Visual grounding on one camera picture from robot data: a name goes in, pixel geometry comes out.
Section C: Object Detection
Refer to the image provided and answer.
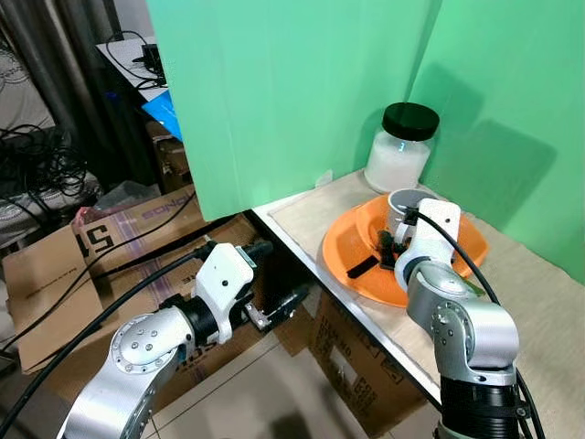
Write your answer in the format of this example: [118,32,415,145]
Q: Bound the dark green vegetable piece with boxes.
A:
[373,229,395,260]

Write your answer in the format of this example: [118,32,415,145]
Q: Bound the orange plastic plate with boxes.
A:
[322,194,488,308]

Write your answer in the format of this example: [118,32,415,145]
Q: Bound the grey cup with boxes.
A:
[388,189,428,235]

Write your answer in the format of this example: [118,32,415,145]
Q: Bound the black-lidded jar of white powder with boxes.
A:
[365,102,441,194]

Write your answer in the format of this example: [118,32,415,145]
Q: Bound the green leaf piece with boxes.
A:
[462,277,488,297]

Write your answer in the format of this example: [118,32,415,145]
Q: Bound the cardboard box with black symbols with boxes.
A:
[306,289,432,438]

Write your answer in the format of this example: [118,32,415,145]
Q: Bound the clear plastic bag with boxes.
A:
[91,180,165,210]

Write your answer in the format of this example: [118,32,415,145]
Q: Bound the wide green backdrop board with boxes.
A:
[146,0,445,223]

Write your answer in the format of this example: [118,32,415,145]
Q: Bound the blue flat sheet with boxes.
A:
[141,90,185,141]

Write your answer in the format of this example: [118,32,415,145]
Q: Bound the shaded green backdrop board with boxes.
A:
[407,0,585,286]

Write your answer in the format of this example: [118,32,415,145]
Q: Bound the plain brown cardboard box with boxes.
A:
[0,226,112,374]

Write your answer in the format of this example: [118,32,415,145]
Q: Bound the black device on desk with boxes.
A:
[135,42,166,80]

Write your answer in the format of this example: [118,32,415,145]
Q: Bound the white desk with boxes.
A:
[95,35,171,102]

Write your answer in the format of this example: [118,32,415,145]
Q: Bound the dark grey curtain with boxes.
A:
[0,0,154,188]

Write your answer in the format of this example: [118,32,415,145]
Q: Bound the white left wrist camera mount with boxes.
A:
[194,242,258,319]

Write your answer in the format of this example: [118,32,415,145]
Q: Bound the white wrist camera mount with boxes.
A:
[402,199,463,272]
[194,242,258,319]

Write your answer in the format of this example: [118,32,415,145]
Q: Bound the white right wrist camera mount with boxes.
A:
[402,199,463,272]

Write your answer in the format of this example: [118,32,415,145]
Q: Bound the tangle of black cables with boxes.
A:
[0,123,94,219]

